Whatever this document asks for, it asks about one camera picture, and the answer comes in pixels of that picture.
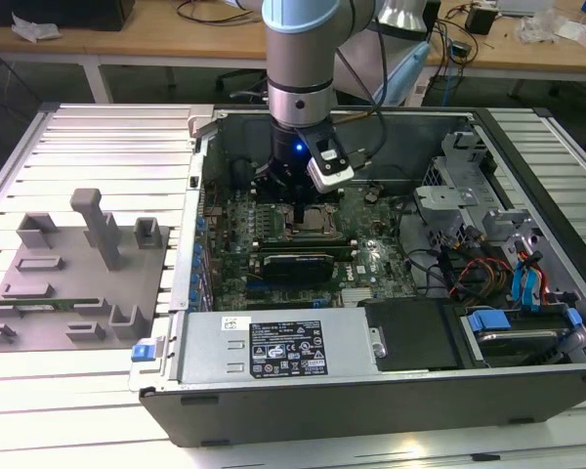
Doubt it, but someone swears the CPU socket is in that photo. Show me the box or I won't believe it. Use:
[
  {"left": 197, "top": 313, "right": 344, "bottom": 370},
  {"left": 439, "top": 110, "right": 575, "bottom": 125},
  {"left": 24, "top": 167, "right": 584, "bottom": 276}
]
[{"left": 282, "top": 201, "right": 342, "bottom": 241}]

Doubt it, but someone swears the black cylinder part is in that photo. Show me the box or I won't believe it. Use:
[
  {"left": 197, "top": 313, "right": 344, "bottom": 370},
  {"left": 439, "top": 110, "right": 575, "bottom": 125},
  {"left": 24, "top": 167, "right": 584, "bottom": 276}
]
[{"left": 230, "top": 156, "right": 254, "bottom": 191}]

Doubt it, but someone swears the black office chair base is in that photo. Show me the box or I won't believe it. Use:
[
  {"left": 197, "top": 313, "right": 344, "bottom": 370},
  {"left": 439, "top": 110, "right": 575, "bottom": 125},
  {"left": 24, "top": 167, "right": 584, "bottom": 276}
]
[{"left": 214, "top": 67, "right": 270, "bottom": 107}]

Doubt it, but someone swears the black RAM slot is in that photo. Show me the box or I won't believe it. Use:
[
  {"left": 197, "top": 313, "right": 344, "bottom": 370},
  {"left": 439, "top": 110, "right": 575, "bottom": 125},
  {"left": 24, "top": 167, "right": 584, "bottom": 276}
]
[{"left": 252, "top": 235, "right": 358, "bottom": 247}]

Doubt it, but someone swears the black graphics card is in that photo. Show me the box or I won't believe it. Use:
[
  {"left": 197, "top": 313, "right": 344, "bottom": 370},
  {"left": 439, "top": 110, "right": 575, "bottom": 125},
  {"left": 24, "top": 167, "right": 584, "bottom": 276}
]
[{"left": 261, "top": 251, "right": 336, "bottom": 285}]

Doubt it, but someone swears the green motherboard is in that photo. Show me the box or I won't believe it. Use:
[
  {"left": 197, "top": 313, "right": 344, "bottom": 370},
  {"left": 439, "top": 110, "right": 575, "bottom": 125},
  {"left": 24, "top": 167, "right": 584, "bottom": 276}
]
[{"left": 194, "top": 180, "right": 421, "bottom": 313}]

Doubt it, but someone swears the metal disk bay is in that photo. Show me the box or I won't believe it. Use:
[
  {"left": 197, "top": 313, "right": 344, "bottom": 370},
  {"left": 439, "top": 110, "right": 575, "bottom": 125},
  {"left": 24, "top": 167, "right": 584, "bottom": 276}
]
[{"left": 412, "top": 129, "right": 502, "bottom": 248}]

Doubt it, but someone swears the silver chipset heat sink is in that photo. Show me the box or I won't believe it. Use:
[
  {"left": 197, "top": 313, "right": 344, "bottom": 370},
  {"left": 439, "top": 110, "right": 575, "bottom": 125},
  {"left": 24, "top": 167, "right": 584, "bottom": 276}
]
[{"left": 340, "top": 286, "right": 373, "bottom": 308}]

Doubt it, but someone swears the black tower box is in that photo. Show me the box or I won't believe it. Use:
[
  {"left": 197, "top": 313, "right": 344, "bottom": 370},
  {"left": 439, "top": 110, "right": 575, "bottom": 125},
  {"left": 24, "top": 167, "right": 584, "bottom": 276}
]
[{"left": 422, "top": 0, "right": 443, "bottom": 36}]

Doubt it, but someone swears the light wooden desk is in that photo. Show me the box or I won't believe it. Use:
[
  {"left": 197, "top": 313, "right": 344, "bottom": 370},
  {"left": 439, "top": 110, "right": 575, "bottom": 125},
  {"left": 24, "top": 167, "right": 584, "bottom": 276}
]
[{"left": 0, "top": 0, "right": 586, "bottom": 105}]

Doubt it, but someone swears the silver power supply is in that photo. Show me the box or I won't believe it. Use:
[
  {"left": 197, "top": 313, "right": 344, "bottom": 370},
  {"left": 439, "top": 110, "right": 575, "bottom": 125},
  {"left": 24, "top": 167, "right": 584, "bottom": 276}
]
[{"left": 175, "top": 311, "right": 378, "bottom": 388}]

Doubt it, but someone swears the black plastic shroud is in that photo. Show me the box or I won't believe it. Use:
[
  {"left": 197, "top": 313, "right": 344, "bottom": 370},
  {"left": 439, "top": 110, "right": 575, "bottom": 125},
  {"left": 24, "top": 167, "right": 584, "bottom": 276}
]
[{"left": 359, "top": 297, "right": 468, "bottom": 373}]

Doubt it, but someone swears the small black cube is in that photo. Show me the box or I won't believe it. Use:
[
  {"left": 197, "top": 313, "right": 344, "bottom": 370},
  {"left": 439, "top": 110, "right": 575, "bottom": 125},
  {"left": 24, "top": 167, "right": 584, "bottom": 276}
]
[{"left": 465, "top": 7, "right": 498, "bottom": 36}]

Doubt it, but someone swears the large black box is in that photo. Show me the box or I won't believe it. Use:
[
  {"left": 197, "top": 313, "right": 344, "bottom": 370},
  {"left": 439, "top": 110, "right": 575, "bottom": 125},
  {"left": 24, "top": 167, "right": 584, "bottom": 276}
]
[{"left": 0, "top": 0, "right": 137, "bottom": 31}]

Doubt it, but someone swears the grey parts rack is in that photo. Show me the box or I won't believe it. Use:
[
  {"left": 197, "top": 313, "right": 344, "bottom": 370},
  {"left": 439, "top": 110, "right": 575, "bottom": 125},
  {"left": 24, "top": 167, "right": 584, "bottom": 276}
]
[{"left": 0, "top": 187, "right": 171, "bottom": 354}]

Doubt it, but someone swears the hard disk in blue carrier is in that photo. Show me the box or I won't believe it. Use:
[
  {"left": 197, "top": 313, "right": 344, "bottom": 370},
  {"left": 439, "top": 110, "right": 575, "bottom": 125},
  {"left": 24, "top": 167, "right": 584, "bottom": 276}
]
[{"left": 461, "top": 306, "right": 585, "bottom": 370}]

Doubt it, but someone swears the black PC case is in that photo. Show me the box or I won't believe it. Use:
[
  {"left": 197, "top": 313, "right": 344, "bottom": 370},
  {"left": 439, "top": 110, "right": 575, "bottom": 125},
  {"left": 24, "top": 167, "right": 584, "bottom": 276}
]
[{"left": 128, "top": 104, "right": 586, "bottom": 448}]

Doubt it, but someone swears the crumpled white paper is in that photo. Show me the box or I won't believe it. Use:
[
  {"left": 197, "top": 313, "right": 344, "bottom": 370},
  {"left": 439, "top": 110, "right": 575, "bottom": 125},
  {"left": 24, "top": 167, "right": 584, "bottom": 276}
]
[{"left": 10, "top": 12, "right": 61, "bottom": 41}]

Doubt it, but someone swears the grey flat device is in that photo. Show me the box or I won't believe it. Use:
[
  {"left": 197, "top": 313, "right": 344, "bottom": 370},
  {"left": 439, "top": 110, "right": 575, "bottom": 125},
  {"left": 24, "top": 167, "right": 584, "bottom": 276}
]
[{"left": 496, "top": 0, "right": 554, "bottom": 14}]

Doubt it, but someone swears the clear plastic bag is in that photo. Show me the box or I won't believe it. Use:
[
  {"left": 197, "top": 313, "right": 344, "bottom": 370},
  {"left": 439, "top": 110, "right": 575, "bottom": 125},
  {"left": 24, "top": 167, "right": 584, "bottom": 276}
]
[{"left": 515, "top": 7, "right": 570, "bottom": 46}]

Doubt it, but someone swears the white open box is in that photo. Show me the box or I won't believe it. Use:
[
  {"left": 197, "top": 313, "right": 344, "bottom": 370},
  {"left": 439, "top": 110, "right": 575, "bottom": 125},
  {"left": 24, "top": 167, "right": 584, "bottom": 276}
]
[{"left": 555, "top": 19, "right": 586, "bottom": 53}]

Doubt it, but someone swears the white camera on black mount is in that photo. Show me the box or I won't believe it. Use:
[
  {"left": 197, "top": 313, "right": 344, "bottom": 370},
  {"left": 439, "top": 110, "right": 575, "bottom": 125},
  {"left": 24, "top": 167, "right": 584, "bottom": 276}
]
[{"left": 295, "top": 127, "right": 356, "bottom": 192}]

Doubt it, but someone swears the grey case handle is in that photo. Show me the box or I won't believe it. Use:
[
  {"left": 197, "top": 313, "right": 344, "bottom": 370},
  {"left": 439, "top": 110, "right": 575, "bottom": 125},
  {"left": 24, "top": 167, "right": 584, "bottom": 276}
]
[{"left": 186, "top": 104, "right": 216, "bottom": 141}]

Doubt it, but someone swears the black wire bundle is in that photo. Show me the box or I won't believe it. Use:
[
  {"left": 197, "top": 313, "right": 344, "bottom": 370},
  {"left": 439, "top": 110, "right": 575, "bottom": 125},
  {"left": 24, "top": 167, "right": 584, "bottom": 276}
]
[{"left": 402, "top": 194, "right": 470, "bottom": 299}]

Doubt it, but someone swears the red yellow wire bundle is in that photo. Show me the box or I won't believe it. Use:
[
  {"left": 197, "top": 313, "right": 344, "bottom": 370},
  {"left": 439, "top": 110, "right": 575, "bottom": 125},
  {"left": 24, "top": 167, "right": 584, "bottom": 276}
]
[{"left": 448, "top": 257, "right": 515, "bottom": 300}]

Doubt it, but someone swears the blue flat wire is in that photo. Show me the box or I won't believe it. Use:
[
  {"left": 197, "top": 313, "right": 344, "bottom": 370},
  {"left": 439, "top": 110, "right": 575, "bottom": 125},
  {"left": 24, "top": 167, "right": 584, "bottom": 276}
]
[
  {"left": 511, "top": 251, "right": 528, "bottom": 314},
  {"left": 525, "top": 251, "right": 544, "bottom": 314}
]

